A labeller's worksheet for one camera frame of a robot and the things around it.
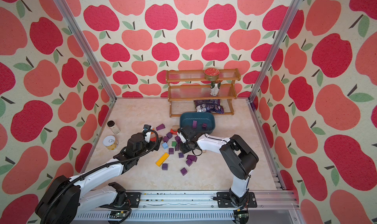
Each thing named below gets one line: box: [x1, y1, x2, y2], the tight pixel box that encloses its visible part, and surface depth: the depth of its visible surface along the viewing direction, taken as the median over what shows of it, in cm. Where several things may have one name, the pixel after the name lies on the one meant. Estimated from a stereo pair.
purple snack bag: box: [193, 99, 225, 114], surface depth 109 cm
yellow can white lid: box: [102, 135, 119, 151], surface depth 92 cm
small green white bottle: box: [210, 80, 221, 97], surface depth 98 cm
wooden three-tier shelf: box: [165, 68, 242, 118], surface depth 116 cm
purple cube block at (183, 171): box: [180, 167, 188, 176], surface depth 84 cm
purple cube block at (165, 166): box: [161, 163, 169, 171], surface depth 86 cm
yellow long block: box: [155, 152, 170, 168], surface depth 90 cm
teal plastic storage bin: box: [179, 112, 216, 135], surface depth 107 cm
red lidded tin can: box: [204, 67, 220, 82], surface depth 93 cm
